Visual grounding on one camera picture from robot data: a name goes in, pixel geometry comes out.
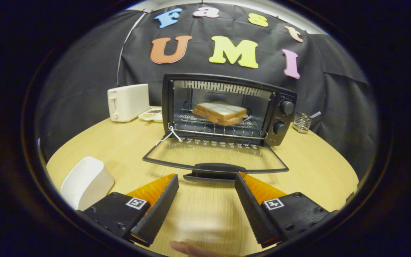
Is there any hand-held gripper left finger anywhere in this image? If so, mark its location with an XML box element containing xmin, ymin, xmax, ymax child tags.
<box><xmin>76</xmin><ymin>173</ymin><xmax>179</xmax><ymax>247</ymax></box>

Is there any toast sandwich with lettuce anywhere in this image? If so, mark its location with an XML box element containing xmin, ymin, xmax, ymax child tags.
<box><xmin>192</xmin><ymin>101</ymin><xmax>248</xmax><ymax>126</ymax></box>

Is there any wire mesh holder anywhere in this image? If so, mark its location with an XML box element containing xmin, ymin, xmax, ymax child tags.
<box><xmin>292</xmin><ymin>112</ymin><xmax>312</xmax><ymax>134</ymax></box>

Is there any white rectangular dish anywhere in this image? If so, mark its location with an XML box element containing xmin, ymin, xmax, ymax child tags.
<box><xmin>60</xmin><ymin>156</ymin><xmax>115</xmax><ymax>211</ymax></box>

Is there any divided plate with grains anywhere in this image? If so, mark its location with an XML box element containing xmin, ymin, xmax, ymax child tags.
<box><xmin>138</xmin><ymin>107</ymin><xmax>163</xmax><ymax>122</ymax></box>

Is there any black toaster oven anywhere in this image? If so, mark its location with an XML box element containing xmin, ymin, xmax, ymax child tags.
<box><xmin>142</xmin><ymin>73</ymin><xmax>297</xmax><ymax>181</ymax></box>

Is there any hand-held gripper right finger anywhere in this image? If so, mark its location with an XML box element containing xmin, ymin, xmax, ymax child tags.
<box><xmin>234</xmin><ymin>171</ymin><xmax>338</xmax><ymax>249</ymax></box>

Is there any white pop-up toaster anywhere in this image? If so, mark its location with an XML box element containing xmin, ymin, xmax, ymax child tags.
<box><xmin>107</xmin><ymin>84</ymin><xmax>150</xmax><ymax>122</ymax></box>

